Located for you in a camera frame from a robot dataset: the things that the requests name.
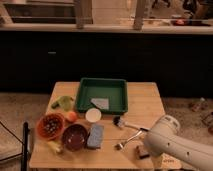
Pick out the orange bowl with beads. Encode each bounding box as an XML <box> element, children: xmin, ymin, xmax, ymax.
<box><xmin>36</xmin><ymin>113</ymin><xmax>65</xmax><ymax>141</ymax></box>

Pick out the black chair frame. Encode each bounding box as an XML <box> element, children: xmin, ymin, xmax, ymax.
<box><xmin>0</xmin><ymin>122</ymin><xmax>30</xmax><ymax>171</ymax></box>

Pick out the dark maroon bowl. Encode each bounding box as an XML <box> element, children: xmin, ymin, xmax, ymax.
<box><xmin>61</xmin><ymin>124</ymin><xmax>88</xmax><ymax>151</ymax></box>

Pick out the orange fruit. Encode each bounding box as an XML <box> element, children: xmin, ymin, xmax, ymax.
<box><xmin>65</xmin><ymin>111</ymin><xmax>78</xmax><ymax>123</ymax></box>

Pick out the red object on shelf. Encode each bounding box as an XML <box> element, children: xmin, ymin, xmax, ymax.
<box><xmin>172</xmin><ymin>19</ymin><xmax>185</xmax><ymax>26</ymax></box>

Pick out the grey cloth in tray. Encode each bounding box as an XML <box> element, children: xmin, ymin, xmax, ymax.
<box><xmin>91</xmin><ymin>98</ymin><xmax>109</xmax><ymax>110</ymax></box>

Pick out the silver metal fork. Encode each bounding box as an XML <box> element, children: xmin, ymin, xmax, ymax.
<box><xmin>114</xmin><ymin>130</ymin><xmax>143</xmax><ymax>150</ymax></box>

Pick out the brown felt board eraser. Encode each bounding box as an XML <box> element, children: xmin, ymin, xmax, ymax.
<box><xmin>136</xmin><ymin>145</ymin><xmax>149</xmax><ymax>159</ymax></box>

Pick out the blue grey sponge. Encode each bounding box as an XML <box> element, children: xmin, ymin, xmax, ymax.
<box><xmin>87</xmin><ymin>124</ymin><xmax>104</xmax><ymax>149</ymax></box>

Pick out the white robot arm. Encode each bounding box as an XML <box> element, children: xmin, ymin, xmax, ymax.
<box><xmin>143</xmin><ymin>115</ymin><xmax>213</xmax><ymax>171</ymax></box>

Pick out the white round cup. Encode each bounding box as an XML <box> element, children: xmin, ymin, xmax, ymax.
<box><xmin>85</xmin><ymin>108</ymin><xmax>102</xmax><ymax>123</ymax></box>

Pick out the black dish brush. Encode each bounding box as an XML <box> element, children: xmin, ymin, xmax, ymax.
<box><xmin>113</xmin><ymin>116</ymin><xmax>149</xmax><ymax>132</ymax></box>

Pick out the green plastic tray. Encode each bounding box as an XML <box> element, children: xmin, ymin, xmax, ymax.
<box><xmin>75</xmin><ymin>78</ymin><xmax>128</xmax><ymax>115</ymax></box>

